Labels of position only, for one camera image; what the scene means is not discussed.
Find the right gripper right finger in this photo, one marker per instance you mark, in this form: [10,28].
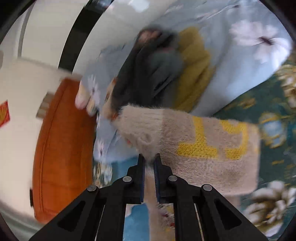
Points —
[201,213]

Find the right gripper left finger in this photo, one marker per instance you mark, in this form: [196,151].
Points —
[98,213]

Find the beige fuzzy sweater yellow letters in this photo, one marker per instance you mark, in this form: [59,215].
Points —
[222,153]

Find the teal floral plush blanket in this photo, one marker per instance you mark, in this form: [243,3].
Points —
[271,107]

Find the mustard yellow garment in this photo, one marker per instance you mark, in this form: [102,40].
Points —
[197,71]

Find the dark grey garment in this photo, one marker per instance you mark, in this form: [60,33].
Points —
[153,64]

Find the light blue floral quilt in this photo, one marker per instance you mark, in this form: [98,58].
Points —
[246,40]

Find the orange wooden bed frame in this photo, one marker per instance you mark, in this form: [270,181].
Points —
[62,167]

